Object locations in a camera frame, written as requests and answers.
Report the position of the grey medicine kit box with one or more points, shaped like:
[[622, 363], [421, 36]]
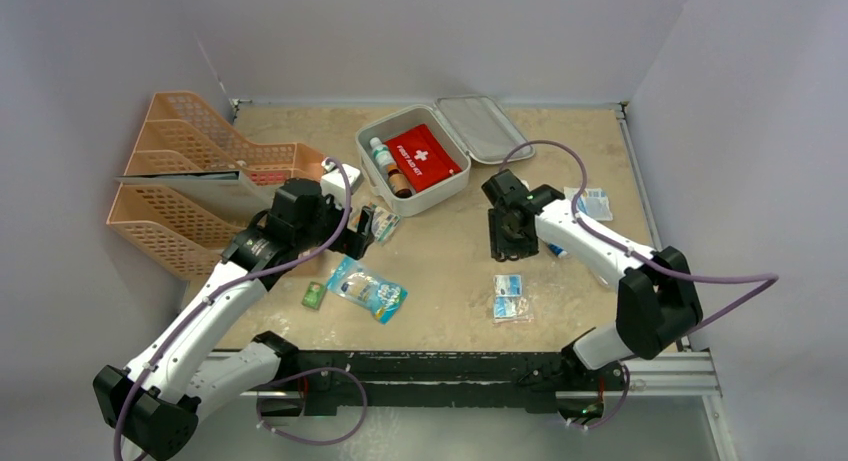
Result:
[[470, 129]]

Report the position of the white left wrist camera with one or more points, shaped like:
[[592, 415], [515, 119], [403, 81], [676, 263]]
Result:
[[338, 182]]

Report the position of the clear wipe packets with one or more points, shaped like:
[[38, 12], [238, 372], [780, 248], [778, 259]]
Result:
[[510, 304]]

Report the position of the small green box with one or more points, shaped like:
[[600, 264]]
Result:
[[313, 296]]

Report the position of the orange plastic file rack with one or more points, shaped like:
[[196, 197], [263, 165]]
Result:
[[181, 133]]

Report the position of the colourful plaster box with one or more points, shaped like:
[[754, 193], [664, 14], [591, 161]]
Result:
[[384, 223]]

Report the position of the blue white gauze packet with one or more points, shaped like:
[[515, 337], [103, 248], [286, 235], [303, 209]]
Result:
[[594, 202]]

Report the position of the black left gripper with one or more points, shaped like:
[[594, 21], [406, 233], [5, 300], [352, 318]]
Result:
[[351, 242]]

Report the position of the grey folder in rack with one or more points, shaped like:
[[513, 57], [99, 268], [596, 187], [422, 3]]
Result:
[[229, 194]]

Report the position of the white green-label bottle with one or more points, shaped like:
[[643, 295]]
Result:
[[381, 154]]

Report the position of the blue cotton swab bag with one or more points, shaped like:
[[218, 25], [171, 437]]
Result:
[[358, 284]]

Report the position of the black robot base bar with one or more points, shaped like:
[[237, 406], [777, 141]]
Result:
[[536, 382]]

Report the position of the brown orange-capped bottle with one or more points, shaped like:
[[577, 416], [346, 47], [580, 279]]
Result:
[[398, 184]]

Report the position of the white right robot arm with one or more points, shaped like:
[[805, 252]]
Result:
[[656, 303]]

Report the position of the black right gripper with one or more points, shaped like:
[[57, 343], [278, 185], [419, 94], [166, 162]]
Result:
[[506, 229]]

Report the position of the red first aid pouch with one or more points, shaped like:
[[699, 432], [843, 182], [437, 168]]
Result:
[[421, 158]]

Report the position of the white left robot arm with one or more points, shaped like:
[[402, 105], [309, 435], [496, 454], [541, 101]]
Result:
[[156, 402]]

